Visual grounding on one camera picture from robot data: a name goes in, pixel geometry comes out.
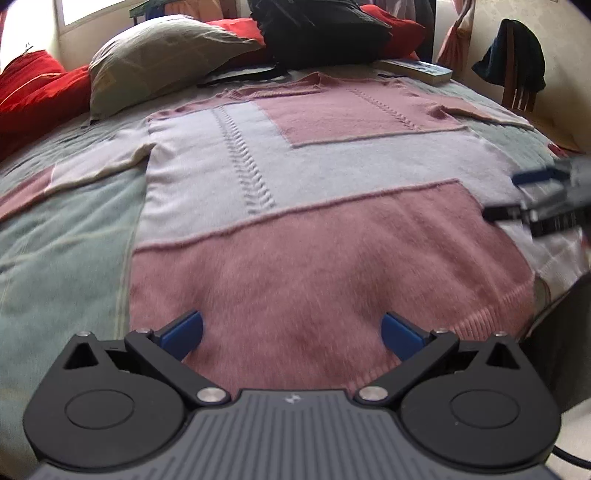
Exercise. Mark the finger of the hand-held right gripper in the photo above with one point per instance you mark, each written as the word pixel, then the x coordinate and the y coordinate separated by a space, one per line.
pixel 545 212
pixel 542 177

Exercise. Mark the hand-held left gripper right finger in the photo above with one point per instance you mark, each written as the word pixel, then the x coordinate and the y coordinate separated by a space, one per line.
pixel 401 337

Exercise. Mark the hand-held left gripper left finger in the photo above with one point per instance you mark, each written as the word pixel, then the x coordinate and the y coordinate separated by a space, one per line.
pixel 184 333

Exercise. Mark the pink and white sweater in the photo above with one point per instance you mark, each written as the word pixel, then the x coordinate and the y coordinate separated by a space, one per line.
pixel 300 258

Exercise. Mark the dark green garment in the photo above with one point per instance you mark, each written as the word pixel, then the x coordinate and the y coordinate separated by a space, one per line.
pixel 512 50

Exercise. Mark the orange curtain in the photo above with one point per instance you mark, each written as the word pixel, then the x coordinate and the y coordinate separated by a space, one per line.
pixel 455 41

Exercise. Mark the book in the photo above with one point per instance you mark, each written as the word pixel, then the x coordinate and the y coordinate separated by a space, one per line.
pixel 418 69

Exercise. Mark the dark hanging jacket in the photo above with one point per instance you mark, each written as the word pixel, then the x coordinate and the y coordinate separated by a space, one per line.
pixel 425 27

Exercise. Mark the red quilt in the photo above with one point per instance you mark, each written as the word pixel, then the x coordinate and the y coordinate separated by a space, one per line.
pixel 401 32

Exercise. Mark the black backpack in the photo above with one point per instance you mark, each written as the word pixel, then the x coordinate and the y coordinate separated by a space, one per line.
pixel 318 32

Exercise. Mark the grey pillow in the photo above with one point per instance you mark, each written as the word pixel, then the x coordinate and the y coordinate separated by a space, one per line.
pixel 161 60

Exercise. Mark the red pillow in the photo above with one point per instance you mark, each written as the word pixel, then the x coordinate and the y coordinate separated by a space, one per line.
pixel 37 97

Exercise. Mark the brown cardboard box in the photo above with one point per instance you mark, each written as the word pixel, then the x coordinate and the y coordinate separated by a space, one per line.
pixel 198 10

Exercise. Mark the green folded cloth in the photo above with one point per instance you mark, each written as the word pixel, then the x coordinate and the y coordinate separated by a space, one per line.
pixel 147 5

